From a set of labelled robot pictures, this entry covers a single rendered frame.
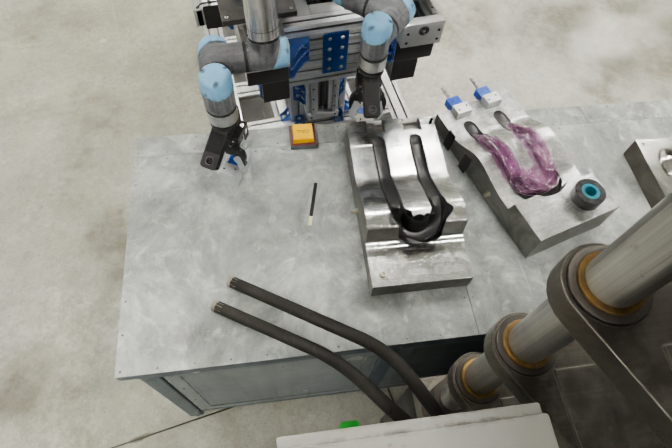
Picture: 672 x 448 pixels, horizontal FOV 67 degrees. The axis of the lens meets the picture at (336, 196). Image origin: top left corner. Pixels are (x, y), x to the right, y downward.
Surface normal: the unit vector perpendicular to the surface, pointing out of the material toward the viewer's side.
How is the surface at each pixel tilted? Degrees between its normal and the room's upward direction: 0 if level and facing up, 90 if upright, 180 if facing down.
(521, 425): 0
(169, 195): 0
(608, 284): 90
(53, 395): 0
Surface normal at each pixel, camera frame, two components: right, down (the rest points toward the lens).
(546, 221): 0.04, -0.51
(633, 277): -0.66, 0.62
